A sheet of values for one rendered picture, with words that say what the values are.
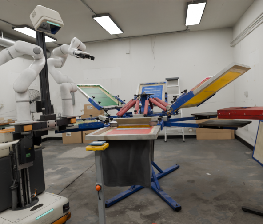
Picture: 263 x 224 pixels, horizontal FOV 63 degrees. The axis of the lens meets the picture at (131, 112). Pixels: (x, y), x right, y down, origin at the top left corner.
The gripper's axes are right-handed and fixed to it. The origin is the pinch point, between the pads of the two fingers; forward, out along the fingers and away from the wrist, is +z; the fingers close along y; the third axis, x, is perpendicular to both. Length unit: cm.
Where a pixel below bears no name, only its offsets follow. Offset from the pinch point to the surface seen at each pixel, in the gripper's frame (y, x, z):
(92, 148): -14, 55, 46
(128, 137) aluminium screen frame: 17, 49, 50
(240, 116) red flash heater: 117, 17, 92
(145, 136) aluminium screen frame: 24, 44, 60
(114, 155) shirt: 18, 71, 39
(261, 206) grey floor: 165, 109, 136
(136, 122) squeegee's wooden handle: 64, 55, 15
